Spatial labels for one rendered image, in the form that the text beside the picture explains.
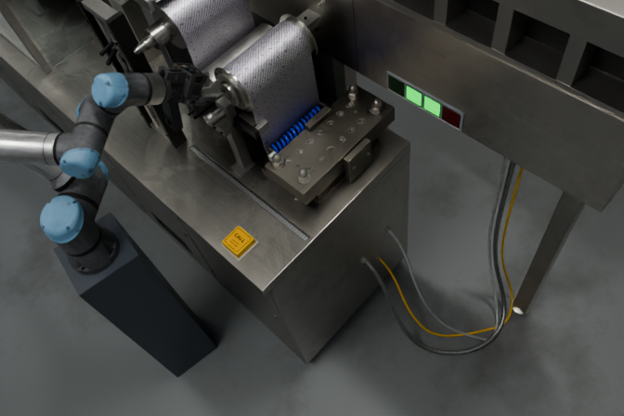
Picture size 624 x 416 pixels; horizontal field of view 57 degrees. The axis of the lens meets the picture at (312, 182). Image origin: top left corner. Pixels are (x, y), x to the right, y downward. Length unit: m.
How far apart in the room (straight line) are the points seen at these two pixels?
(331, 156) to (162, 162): 0.60
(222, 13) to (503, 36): 0.79
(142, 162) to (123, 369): 1.06
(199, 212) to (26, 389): 1.37
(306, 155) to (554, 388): 1.39
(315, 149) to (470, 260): 1.18
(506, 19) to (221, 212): 0.99
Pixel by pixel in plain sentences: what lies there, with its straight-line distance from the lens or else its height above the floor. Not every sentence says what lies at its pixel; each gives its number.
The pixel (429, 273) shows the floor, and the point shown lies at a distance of 2.60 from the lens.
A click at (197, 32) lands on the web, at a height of 1.33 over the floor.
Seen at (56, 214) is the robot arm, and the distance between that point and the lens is 1.69.
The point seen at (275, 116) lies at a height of 1.12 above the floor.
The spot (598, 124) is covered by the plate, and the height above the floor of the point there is 1.40.
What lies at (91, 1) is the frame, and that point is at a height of 1.44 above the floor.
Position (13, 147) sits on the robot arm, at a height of 1.45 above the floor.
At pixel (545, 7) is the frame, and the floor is 1.61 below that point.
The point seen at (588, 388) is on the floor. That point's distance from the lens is 2.54.
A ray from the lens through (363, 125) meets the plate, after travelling 1.71.
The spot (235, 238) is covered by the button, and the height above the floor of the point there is 0.92.
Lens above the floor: 2.36
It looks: 56 degrees down
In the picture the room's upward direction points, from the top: 13 degrees counter-clockwise
